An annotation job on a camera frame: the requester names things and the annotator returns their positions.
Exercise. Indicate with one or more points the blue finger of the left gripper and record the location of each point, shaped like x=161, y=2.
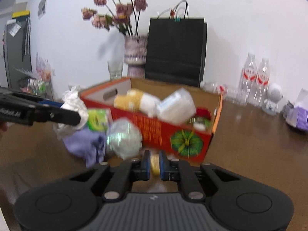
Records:
x=51, y=103

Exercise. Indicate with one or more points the yellow white plush toy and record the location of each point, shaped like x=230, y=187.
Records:
x=137, y=101

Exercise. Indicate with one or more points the right standing water bottle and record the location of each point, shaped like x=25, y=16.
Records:
x=261, y=83

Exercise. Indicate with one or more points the purple tissue box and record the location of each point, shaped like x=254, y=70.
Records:
x=295, y=115

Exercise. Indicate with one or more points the left standing water bottle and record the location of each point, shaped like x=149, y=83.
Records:
x=248, y=76

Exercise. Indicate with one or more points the iridescent bundle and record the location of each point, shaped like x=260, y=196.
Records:
x=123, y=139

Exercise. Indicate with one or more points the green tissue packet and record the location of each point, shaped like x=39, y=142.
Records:
x=99, y=119

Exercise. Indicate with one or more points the red artificial rose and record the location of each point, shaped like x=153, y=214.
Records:
x=203, y=113

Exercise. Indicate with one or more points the white astronaut figurine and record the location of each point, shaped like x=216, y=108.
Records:
x=274, y=95

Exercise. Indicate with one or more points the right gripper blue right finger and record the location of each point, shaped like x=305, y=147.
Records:
x=164, y=166

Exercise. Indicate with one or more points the clear drinking glass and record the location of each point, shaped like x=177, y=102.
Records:
x=115, y=68

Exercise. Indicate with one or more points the lying empty water bottle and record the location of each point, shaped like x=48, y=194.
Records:
x=214, y=87

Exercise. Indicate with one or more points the black paper shopping bag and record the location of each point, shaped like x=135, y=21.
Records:
x=176, y=48

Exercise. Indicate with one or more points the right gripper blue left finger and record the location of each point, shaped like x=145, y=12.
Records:
x=145, y=166

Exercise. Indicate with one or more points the dark grey cabinet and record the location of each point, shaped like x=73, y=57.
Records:
x=17, y=49

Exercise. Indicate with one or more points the yellow eraser block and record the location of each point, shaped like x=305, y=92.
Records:
x=155, y=164

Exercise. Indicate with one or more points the purple ceramic vase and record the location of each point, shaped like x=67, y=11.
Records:
x=135, y=53

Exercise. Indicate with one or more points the purple cloth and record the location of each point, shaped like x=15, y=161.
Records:
x=88, y=145

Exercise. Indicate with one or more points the red orange cardboard box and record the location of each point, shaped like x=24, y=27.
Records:
x=181, y=140

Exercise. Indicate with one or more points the dried pink rose bouquet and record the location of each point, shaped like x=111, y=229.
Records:
x=123, y=16

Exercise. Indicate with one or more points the crumpled white plastic bag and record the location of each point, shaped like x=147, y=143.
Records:
x=72, y=102

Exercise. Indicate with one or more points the standing water bottle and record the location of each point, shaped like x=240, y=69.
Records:
x=248, y=76
x=261, y=83

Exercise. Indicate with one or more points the clear plastic container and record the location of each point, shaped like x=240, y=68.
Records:
x=177, y=108

